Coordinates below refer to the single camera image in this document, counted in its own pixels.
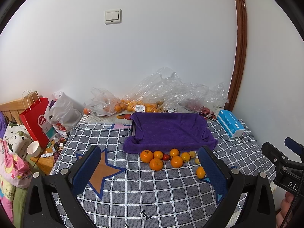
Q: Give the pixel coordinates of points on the small yellow fruit one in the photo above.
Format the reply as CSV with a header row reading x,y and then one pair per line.
x,y
192,154

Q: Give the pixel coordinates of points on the blue tissue pack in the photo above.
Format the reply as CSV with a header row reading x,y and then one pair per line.
x,y
229,122

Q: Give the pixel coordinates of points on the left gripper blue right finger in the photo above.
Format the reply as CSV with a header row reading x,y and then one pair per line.
x,y
215,171

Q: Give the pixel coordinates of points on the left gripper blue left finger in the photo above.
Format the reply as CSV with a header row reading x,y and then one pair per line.
x,y
83,168

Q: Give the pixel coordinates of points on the red cherry tomato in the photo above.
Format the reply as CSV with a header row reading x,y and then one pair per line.
x,y
166,157

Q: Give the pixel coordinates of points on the wooden bedside table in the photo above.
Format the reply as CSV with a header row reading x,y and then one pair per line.
x,y
44,165

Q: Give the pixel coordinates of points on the large orange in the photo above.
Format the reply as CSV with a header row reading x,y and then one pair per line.
x,y
174,152

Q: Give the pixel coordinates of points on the mandarin orange one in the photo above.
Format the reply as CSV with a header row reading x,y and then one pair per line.
x,y
146,156

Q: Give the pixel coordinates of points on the white panda print cloth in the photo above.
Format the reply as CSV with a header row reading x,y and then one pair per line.
x,y
17,138

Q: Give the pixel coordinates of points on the white wall light switch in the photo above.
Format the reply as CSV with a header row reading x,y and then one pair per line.
x,y
113,16

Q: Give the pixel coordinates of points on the mandarin orange three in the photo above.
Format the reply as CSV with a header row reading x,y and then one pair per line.
x,y
177,162

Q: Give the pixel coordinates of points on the brown wooden door frame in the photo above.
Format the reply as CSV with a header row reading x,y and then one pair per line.
x,y
240,54

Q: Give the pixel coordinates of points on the round yellow-orange citrus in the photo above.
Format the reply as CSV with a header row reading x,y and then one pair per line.
x,y
185,156

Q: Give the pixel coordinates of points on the grey checkered blanket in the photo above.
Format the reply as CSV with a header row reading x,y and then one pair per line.
x,y
141,197

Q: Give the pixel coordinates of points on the purple towel covered tray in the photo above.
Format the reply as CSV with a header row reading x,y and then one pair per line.
x,y
167,131

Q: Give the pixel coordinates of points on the red paper gift bag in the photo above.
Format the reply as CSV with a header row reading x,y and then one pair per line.
x,y
33,116

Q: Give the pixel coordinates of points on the pink patterned pillow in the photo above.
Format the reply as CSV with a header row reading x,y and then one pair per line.
x,y
13,169

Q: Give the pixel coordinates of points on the white plastic shopping bag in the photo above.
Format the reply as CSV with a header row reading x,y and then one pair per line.
x,y
60,112

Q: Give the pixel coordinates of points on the small clear bag of oranges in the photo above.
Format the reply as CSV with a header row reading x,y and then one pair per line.
x,y
103,102

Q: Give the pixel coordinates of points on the small yellow fruit two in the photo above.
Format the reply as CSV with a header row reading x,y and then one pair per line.
x,y
197,161

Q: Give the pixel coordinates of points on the oval kumquat orange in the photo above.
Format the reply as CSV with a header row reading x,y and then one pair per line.
x,y
200,172

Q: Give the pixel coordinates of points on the mandarin orange four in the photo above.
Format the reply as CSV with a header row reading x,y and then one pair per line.
x,y
158,154

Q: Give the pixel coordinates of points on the large crumpled clear plastic bag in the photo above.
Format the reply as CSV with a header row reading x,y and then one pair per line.
x,y
166,86

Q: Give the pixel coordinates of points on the bag of red cherry tomatoes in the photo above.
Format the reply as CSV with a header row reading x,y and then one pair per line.
x,y
196,106

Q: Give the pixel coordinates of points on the mandarin orange two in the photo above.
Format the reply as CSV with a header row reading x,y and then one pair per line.
x,y
156,164

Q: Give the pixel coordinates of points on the person's right hand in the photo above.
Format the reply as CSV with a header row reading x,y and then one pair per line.
x,y
285,205

